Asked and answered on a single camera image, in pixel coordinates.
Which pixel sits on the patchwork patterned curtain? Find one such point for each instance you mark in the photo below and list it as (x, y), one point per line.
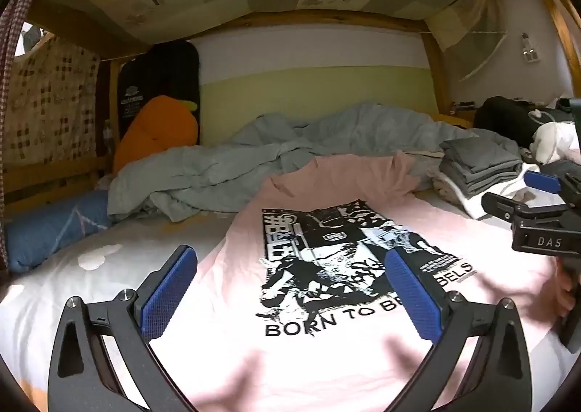
(50, 99)

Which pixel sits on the pink printed t-shirt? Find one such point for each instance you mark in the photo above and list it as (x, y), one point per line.
(218, 303)

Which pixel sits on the red gingham curtain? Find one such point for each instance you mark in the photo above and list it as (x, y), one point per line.
(9, 31)

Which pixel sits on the black bag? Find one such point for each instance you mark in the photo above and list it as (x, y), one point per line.
(504, 121)

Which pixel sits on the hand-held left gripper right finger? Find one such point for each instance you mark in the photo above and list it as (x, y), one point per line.
(408, 298)

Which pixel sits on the grey printed bed sheet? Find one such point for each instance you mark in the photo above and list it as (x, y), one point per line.
(113, 248)

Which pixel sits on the stack of folded grey clothes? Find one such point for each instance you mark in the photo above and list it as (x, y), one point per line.
(481, 162)

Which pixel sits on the white folded cloth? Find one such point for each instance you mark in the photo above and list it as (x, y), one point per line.
(472, 208)

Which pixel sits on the orange carrot plush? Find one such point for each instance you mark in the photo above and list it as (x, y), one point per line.
(159, 130)

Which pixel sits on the blue bolster pillow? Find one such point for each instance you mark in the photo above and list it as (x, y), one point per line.
(50, 230)

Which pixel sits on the person's right hand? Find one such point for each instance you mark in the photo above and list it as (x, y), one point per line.
(565, 296)

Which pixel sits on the yellow and white wall panel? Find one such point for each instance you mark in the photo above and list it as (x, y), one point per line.
(295, 76)

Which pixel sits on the white power strip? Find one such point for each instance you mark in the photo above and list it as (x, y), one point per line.
(529, 49)

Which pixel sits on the black cushion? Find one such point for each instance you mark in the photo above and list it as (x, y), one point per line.
(159, 71)

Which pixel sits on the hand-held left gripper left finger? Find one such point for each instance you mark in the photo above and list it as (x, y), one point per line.
(168, 291)

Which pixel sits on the white crumpled garment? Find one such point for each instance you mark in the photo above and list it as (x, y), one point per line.
(551, 139)

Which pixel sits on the translucent net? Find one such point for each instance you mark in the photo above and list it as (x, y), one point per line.
(472, 21)

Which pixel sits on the grey-blue duvet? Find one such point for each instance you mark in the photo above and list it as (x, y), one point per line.
(272, 153)

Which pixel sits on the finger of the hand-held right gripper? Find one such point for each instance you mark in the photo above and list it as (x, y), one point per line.
(504, 208)
(542, 180)

